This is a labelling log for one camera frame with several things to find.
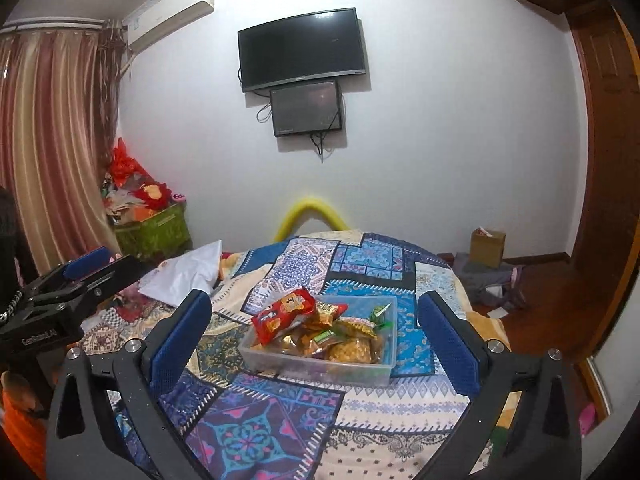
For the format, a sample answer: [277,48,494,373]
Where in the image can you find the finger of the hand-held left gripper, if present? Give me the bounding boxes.
[29,254,157,314]
[21,246,119,295]

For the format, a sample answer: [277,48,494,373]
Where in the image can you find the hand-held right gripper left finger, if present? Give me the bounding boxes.
[45,289,213,480]

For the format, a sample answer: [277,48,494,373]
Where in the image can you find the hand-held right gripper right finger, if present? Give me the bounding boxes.
[416,290,584,480]

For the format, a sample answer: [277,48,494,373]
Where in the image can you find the yellow-green snack packet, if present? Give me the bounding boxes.
[327,316,376,343]

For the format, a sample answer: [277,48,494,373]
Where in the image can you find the clear bag of yellow puffs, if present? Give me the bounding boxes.
[325,338,375,365]

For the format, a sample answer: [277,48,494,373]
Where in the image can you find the red cartoon snack packet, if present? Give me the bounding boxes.
[250,286,320,347]

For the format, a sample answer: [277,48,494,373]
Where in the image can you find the orange-brown snack packet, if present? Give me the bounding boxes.
[275,327,328,359]

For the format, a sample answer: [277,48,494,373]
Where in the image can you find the small red-orange snack packet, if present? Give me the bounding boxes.
[315,301,350,329]

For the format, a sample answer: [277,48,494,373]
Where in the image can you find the clear plastic container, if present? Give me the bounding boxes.
[237,294,399,389]

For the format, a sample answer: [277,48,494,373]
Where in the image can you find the green storage box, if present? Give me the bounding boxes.
[114,201,194,261]

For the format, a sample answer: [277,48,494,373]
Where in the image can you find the white pillow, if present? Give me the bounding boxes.
[137,240,224,307]

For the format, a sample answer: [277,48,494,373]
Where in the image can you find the grey cloth pile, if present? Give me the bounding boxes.
[452,252,526,311]

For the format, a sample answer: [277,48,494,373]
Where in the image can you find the clear green-edged snack packet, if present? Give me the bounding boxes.
[369,304,396,332]

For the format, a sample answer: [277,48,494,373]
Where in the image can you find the red plush toy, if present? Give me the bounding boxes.
[132,182,174,211]

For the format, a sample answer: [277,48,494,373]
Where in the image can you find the orange printed pillow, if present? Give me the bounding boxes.
[217,251,246,281]

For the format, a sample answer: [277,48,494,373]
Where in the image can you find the small cardboard box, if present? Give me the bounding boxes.
[470,227,507,269]

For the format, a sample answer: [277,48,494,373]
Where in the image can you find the red plastic bag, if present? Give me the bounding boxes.
[109,137,139,186]

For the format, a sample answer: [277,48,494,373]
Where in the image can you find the patchwork printed blanket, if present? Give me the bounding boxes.
[75,229,512,480]

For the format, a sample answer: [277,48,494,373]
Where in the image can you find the striped red-gold curtain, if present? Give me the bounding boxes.
[0,20,124,281]

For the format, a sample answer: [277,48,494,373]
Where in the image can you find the yellow foam tube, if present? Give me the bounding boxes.
[274,196,350,241]

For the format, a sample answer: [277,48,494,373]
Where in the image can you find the brown wooden door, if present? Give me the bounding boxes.
[570,0,640,361]

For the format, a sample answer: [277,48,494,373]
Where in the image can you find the white air conditioner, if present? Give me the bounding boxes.
[122,0,217,54]

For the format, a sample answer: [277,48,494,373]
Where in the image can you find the small black wall monitor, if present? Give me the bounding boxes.
[270,80,344,137]

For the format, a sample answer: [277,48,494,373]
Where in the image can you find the large black wall television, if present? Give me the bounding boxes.
[237,7,370,94]

